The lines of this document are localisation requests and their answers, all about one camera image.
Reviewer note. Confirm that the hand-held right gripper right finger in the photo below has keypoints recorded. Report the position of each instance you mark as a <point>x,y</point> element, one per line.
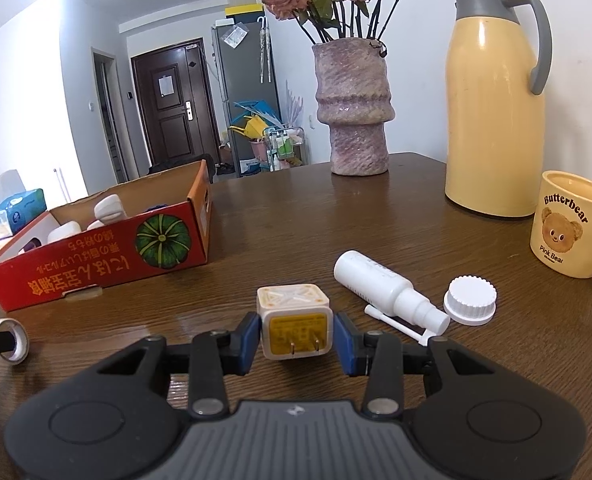
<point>343,347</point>

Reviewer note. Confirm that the grey refrigerator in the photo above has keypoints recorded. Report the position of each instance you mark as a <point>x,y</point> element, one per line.
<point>246,85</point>

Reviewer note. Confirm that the paper sheet on door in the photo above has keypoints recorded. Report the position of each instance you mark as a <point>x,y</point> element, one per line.
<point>166,85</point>

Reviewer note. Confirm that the grey door frame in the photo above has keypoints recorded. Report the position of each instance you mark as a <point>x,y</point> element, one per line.
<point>108,120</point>

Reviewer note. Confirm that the blue tissue pack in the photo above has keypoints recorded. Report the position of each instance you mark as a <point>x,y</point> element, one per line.
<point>21,207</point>

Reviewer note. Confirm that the yellow black box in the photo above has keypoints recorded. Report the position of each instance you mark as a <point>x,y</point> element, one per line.
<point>246,12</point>

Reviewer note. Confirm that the pink bucket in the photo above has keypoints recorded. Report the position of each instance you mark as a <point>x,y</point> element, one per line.
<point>257,150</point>

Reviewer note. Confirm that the dark brown door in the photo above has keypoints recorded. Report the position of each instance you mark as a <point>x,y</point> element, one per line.
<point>171,125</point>

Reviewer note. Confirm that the white yellow plug adapter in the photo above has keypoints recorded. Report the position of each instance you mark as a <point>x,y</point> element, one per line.
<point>293,332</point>

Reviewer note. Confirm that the white tape roll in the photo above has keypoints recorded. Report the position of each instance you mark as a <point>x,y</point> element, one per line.
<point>22,346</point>

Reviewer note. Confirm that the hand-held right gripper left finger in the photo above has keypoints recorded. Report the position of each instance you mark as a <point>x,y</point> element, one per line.
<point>250,342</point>

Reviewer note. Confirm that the white thin nozzle tube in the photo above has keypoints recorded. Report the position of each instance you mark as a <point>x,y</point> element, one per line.
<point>391,322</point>

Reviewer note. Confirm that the white ribbed bottle cap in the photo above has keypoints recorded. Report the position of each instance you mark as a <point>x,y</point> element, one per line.
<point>468,297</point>

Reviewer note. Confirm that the yellow thermos jug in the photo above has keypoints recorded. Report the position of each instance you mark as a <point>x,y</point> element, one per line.
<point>491,110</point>

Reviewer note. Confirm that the small blue object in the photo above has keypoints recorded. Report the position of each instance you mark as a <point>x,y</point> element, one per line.
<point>157,207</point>

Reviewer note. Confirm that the red orange cardboard box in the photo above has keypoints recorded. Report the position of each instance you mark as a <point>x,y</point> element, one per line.
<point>101,265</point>

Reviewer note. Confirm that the clear plastic bag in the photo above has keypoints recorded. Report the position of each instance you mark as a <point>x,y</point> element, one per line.
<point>236,36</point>

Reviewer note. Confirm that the white small case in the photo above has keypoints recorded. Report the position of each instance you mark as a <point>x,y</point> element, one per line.
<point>65,232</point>

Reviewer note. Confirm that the white spray bottle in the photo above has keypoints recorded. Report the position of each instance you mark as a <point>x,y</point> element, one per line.
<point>371,275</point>

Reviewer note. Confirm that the small white object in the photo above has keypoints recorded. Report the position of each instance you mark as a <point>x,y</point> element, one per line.
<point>97,225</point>

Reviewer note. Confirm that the white folded umbrella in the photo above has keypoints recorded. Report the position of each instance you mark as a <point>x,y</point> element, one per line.
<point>264,50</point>

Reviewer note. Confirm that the pink textured vase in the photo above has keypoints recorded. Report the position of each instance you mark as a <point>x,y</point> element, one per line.
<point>351,125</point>

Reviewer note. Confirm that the yellow bear mug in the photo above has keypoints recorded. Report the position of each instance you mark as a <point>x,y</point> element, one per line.
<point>561,230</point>

